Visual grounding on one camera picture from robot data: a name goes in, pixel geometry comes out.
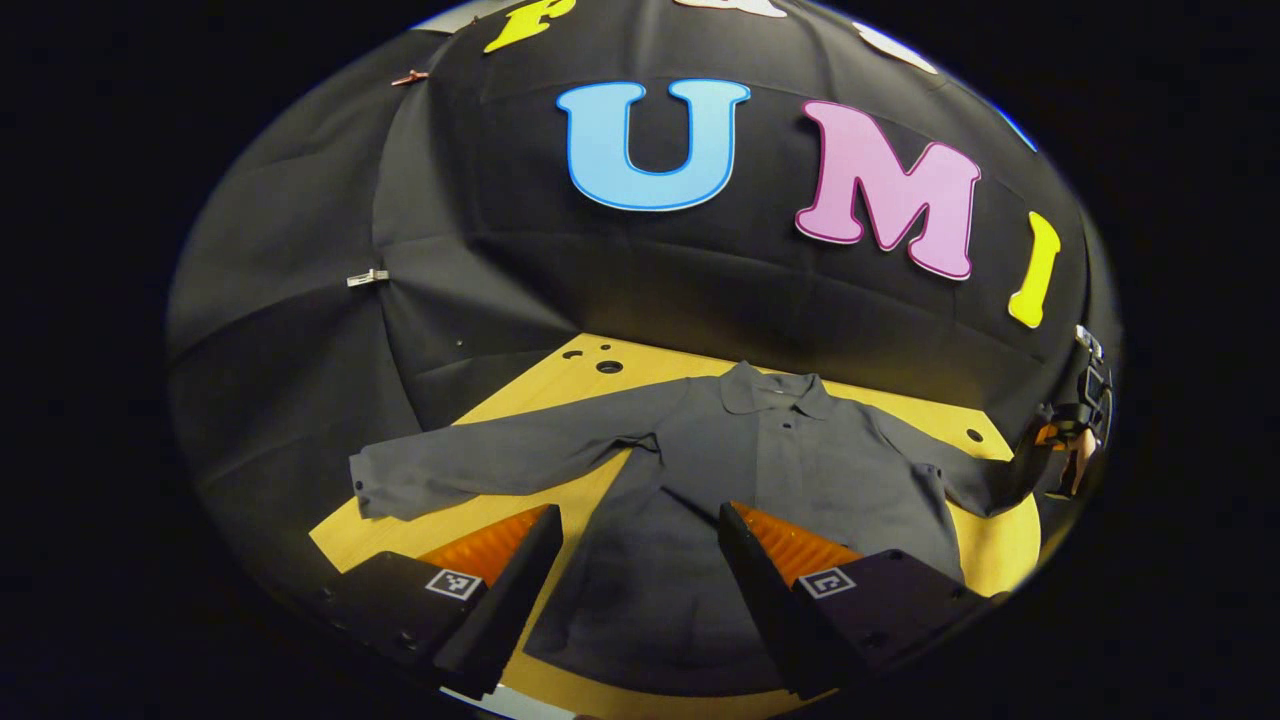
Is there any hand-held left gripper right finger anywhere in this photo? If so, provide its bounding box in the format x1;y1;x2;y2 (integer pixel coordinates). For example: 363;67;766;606
717;500;1011;701

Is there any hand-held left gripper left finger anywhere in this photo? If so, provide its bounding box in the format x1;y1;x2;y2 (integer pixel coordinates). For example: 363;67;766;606
320;503;566;701

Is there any grey collared shirt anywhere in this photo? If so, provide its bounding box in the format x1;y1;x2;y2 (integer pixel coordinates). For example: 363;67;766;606
348;361;1053;697

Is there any black backdrop cloth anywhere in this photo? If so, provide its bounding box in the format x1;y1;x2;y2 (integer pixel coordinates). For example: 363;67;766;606
165;0;1122;601

